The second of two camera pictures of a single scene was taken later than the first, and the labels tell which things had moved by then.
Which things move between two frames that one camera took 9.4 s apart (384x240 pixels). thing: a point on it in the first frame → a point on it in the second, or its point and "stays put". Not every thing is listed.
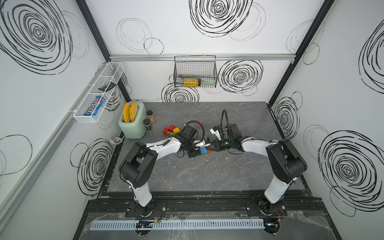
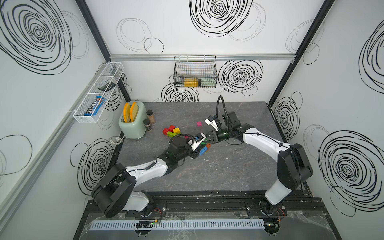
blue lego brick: x=203 y=150 stays put
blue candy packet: x=93 y=108 stays put
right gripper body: x=224 y=144 → x=222 y=134
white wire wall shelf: x=89 y=109 stays put
